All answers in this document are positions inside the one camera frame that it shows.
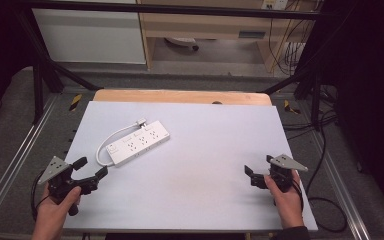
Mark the white power plug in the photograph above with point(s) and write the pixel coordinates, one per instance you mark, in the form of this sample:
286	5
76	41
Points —
141	122

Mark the white wall socket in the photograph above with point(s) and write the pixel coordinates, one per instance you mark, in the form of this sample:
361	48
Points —
275	4

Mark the person's right hand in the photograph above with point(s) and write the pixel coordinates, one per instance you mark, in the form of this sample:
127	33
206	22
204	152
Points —
286	203

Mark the light wooden desk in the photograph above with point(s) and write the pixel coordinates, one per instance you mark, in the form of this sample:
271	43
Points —
213	26

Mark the white power strip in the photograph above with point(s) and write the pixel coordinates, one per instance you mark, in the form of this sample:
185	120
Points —
140	143

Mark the aluminium floor rail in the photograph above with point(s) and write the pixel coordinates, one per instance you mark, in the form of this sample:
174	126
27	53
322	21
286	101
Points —
341	186
10	163

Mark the office chair base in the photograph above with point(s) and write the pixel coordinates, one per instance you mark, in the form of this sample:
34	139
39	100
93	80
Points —
183	41

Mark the white cabinet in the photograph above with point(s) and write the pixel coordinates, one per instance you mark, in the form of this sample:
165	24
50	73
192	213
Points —
90	33

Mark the yellow black tape marker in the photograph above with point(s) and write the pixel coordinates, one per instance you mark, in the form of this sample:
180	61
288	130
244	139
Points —
290	107
75	101

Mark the light wooden board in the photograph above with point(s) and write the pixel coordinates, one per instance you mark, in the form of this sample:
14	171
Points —
180	96

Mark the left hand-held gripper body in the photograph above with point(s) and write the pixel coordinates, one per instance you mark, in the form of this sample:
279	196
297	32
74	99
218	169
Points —
59	181

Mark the black metal frame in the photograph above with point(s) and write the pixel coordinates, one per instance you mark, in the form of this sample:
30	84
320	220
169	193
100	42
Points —
180	9

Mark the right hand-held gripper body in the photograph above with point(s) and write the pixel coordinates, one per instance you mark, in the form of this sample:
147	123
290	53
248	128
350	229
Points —
281	173

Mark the person's left hand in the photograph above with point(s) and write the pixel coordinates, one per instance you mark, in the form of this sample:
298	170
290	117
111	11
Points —
55	210

